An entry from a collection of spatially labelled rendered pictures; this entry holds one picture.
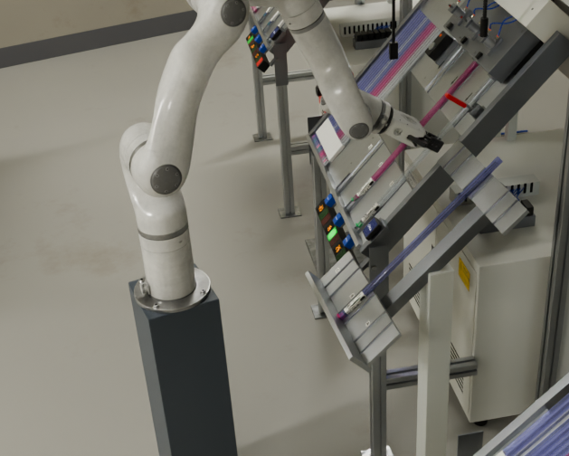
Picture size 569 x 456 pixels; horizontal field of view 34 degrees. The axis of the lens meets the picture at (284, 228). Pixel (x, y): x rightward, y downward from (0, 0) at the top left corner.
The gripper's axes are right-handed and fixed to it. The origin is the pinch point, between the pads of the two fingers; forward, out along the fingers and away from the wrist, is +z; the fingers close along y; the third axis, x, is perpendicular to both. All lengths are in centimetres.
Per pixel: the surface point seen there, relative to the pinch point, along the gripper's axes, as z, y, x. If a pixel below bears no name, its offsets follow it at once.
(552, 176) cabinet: 58, 30, 2
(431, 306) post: 2.4, -36.8, 25.3
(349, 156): -3.0, 31.1, 22.3
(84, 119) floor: -37, 255, 136
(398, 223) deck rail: -1.1, -10.0, 20.0
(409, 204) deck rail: -1.7, -10.0, 14.0
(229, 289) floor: 9, 85, 107
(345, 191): -4.0, 19.4, 28.5
